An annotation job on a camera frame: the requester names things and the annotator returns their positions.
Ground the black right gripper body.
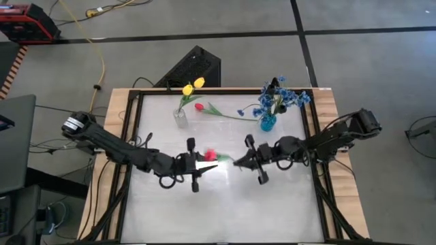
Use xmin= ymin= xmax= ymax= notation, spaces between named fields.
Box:
xmin=245 ymin=134 xmax=279 ymax=185

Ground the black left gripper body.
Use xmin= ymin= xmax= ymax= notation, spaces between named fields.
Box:
xmin=175 ymin=137 xmax=200 ymax=193

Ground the clear textured glass vase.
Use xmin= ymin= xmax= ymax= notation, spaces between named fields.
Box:
xmin=172 ymin=107 xmax=189 ymax=129

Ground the blue artificial flower bunch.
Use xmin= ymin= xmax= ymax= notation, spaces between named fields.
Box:
xmin=262 ymin=75 xmax=311 ymax=118
xmin=237 ymin=86 xmax=283 ymax=123

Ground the yellow artificial tulip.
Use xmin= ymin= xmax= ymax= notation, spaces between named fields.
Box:
xmin=178 ymin=76 xmax=206 ymax=113
xmin=176 ymin=84 xmax=204 ymax=113

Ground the blue textured glass vase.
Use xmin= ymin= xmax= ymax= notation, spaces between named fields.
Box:
xmin=260 ymin=114 xmax=277 ymax=133

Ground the black computer tower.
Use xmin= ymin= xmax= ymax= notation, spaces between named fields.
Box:
xmin=153 ymin=45 xmax=222 ymax=88

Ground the wooden table board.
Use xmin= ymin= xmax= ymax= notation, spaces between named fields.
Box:
xmin=77 ymin=86 xmax=371 ymax=241

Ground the black base bar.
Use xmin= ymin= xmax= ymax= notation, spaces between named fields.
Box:
xmin=25 ymin=166 xmax=89 ymax=200

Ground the grey flat panel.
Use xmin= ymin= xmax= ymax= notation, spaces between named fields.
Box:
xmin=0 ymin=94 xmax=37 ymax=195

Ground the black mat orange striped edge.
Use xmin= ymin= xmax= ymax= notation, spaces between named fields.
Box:
xmin=0 ymin=44 xmax=28 ymax=99

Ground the red black equipment case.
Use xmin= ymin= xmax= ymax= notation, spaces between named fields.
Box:
xmin=0 ymin=3 xmax=62 ymax=46

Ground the black aluminium table frame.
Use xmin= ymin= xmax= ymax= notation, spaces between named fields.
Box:
xmin=80 ymin=87 xmax=367 ymax=245

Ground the yellow cable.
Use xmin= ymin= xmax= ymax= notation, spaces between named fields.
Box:
xmin=57 ymin=0 xmax=106 ymax=113

